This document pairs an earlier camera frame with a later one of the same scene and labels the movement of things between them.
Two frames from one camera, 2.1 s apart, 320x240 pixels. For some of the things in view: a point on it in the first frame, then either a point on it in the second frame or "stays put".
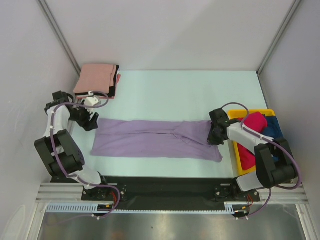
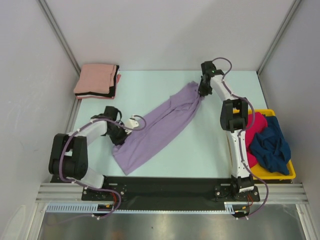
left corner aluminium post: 60,32 stays put
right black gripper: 212,140 to 202,92
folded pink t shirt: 95,78 stays put
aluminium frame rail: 59,192 stays put
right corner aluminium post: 260,69 stays put
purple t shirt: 183,140 to 141,145
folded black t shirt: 112,89 stays put
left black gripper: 87,124 to 120,141
